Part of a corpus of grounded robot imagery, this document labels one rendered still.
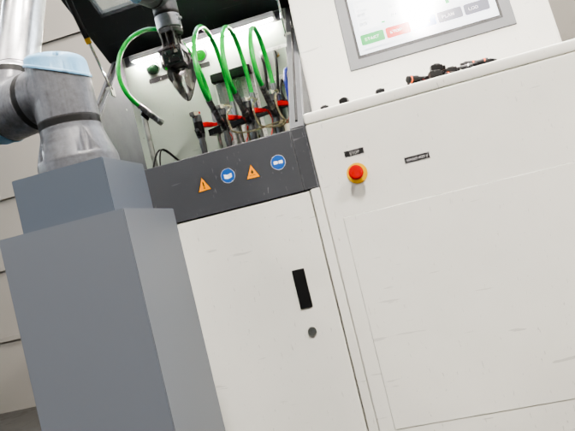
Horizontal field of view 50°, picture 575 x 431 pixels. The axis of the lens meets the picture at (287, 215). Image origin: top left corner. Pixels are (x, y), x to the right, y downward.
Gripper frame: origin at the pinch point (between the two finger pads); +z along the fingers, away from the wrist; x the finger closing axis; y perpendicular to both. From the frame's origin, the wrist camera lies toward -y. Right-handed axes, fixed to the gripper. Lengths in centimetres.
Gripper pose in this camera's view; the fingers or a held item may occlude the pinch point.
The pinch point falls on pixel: (188, 97)
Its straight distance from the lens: 191.3
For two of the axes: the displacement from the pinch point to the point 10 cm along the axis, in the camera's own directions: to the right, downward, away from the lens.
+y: -2.0, 0.2, -9.8
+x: 9.5, -2.4, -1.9
